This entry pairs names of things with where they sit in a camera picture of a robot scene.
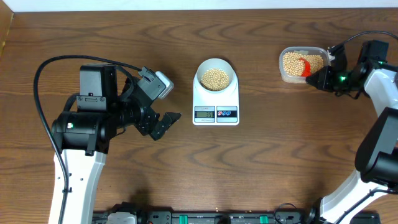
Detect clear plastic container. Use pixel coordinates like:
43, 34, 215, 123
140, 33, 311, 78
279, 47, 330, 84

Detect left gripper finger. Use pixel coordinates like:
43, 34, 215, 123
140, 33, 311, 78
161, 112, 181, 128
149, 120, 171, 141

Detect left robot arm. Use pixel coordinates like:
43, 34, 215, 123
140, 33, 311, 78
49, 63, 181, 223

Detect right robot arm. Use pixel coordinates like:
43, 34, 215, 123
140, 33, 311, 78
306, 40, 397, 223

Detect red plastic scoop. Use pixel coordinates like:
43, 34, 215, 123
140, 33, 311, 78
299, 58, 311, 77

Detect soybeans in grey bowl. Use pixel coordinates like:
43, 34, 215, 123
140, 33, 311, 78
200, 68, 229, 91

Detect pile of soybeans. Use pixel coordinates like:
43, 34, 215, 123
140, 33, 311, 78
282, 52, 324, 77

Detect light grey bowl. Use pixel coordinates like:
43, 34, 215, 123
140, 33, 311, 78
194, 58, 238, 94

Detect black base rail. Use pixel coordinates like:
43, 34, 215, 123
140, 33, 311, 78
93, 202, 380, 224

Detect white digital kitchen scale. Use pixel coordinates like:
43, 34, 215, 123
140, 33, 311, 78
192, 76, 239, 126

